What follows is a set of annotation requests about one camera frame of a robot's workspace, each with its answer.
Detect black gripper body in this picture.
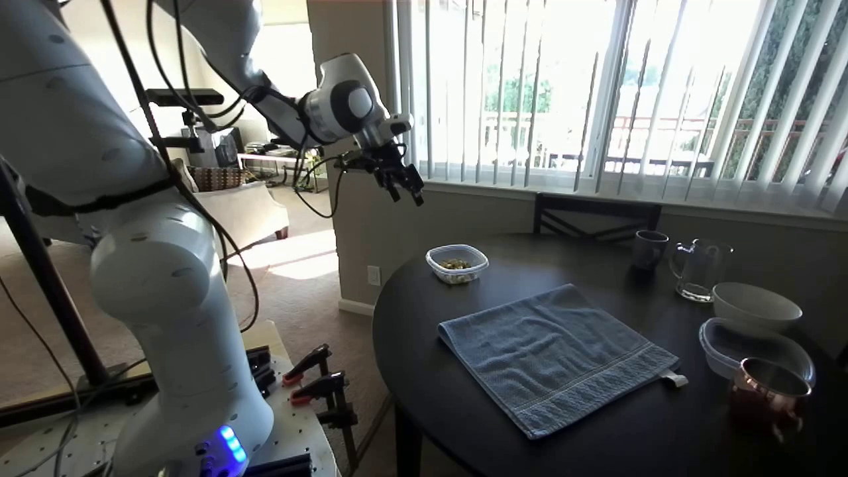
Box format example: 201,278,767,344
349,115,418,191

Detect clear plastic bowl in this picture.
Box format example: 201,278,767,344
423,242,492,289

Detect blue towel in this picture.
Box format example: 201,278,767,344
437,281,692,442

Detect dark chair back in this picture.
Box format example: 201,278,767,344
533,195,666,248

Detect beige ottoman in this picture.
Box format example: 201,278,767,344
185,177,295,260

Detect black keyboard stand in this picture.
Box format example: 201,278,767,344
143,85,229,155

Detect black clamp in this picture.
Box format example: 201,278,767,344
243,344,278,397

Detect dark mug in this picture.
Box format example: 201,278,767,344
629,228,674,277

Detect perforated robot mounting board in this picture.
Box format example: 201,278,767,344
0,318,344,477

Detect clear glass pitcher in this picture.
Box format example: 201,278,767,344
669,237,736,306

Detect white vertical blinds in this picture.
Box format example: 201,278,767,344
392,0,848,221

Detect round dark wooden table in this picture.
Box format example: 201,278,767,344
370,232,848,477

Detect clear shallow plastic container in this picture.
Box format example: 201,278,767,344
696,317,818,391

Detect black tripod stand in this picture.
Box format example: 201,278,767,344
0,163,160,429

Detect copper mug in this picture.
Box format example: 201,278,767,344
727,355,813,437

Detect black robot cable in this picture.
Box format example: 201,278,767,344
97,0,266,338

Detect orange handled clamp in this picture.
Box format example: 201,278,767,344
282,342,335,391
288,370,361,433

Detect grey floor cable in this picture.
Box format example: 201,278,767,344
0,277,154,477

